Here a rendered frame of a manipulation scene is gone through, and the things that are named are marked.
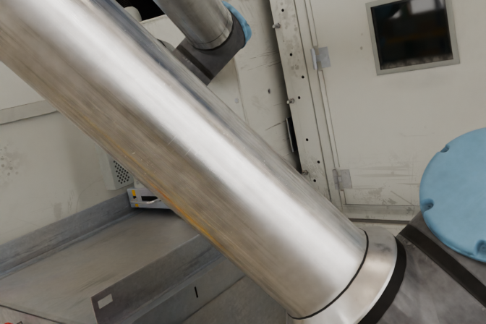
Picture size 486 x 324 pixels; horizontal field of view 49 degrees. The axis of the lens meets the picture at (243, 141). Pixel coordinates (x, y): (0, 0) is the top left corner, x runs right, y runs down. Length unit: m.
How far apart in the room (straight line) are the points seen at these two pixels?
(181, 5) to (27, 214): 1.05
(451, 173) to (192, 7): 0.45
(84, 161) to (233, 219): 1.30
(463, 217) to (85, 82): 0.36
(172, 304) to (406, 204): 0.58
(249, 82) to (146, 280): 0.55
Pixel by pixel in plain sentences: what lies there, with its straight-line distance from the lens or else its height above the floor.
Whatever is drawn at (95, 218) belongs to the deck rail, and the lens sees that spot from 1.64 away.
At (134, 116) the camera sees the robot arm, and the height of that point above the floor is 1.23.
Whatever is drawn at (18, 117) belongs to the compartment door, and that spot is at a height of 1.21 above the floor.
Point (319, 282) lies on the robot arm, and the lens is 0.51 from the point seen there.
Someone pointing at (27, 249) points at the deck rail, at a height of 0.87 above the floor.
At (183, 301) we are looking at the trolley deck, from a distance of 1.07.
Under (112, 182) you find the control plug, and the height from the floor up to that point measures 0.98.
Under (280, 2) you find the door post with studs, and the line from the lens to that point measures 1.37.
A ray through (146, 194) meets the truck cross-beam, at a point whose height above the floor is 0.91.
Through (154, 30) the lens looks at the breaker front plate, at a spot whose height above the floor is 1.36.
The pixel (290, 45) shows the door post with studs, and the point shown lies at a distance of 1.36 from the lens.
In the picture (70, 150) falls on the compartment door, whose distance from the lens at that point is 1.74.
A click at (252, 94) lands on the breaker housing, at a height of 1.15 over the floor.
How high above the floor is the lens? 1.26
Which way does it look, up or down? 9 degrees down
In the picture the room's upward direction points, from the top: 12 degrees counter-clockwise
